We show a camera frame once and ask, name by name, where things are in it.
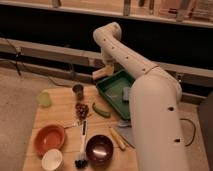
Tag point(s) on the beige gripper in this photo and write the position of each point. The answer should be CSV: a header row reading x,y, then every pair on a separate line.
x,y
107,59

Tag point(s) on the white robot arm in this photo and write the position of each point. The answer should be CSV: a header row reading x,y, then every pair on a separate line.
x,y
153,104

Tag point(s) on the green plastic tray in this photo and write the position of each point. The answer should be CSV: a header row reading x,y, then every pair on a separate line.
x,y
111,89

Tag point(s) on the blue-grey sponge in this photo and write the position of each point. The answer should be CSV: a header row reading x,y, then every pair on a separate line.
x,y
125,93

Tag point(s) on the dark metal cup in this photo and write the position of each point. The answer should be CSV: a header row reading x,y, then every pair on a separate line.
x,y
78,90

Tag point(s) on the green pepper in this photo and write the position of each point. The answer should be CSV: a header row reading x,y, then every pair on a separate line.
x,y
100,111

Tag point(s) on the bunch of dark grapes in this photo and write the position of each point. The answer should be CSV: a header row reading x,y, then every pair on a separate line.
x,y
81,110

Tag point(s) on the metal spoon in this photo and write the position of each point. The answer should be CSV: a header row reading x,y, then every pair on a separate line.
x,y
72,125

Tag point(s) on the light green cup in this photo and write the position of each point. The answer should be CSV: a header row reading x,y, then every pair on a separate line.
x,y
44,99

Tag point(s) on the dark purple bowl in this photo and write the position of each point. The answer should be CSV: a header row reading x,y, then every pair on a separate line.
x,y
99,150

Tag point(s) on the orange bowl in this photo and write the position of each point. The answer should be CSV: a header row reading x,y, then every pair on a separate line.
x,y
49,137

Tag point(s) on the white cup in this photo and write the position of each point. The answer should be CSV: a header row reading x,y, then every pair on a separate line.
x,y
52,160

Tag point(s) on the grey metal rail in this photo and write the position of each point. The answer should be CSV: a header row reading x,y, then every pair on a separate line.
x,y
189,75

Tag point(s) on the wooden-handled knife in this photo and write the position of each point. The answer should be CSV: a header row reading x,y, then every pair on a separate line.
x,y
123,133

